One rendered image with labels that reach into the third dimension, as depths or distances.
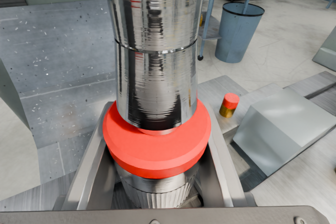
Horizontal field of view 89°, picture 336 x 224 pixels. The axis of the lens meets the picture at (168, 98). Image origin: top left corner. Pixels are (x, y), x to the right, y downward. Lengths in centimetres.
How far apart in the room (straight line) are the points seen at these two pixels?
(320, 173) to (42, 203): 32
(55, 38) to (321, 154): 44
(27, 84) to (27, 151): 132
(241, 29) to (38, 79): 209
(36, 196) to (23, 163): 136
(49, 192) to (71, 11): 31
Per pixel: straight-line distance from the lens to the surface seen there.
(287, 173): 20
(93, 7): 42
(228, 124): 20
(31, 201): 32
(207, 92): 30
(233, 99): 19
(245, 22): 224
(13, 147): 181
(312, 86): 55
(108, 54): 41
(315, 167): 22
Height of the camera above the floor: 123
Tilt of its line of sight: 44 degrees down
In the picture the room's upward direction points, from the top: 3 degrees clockwise
